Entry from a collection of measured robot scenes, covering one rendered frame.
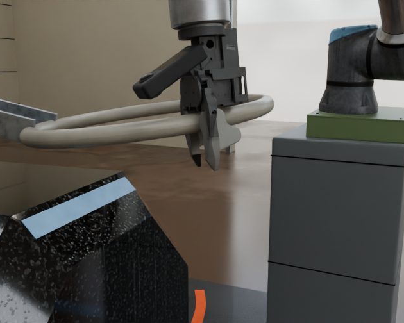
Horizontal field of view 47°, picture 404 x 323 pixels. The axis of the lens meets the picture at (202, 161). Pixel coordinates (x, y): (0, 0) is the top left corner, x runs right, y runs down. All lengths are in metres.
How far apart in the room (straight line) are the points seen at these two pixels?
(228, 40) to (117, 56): 6.02
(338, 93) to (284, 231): 0.48
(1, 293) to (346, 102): 1.15
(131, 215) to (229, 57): 0.40
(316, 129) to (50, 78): 6.33
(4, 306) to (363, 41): 1.22
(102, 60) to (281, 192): 5.57
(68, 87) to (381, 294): 6.27
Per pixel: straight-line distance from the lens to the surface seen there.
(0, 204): 0.85
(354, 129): 1.49
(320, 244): 1.54
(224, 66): 0.72
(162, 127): 0.69
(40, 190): 0.93
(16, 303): 0.76
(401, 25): 1.44
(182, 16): 0.69
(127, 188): 1.01
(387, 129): 1.48
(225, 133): 0.70
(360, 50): 1.53
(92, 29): 7.01
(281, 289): 1.64
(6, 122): 0.96
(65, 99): 7.37
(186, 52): 0.70
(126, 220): 0.94
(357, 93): 1.56
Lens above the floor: 1.07
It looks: 12 degrees down
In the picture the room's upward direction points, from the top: straight up
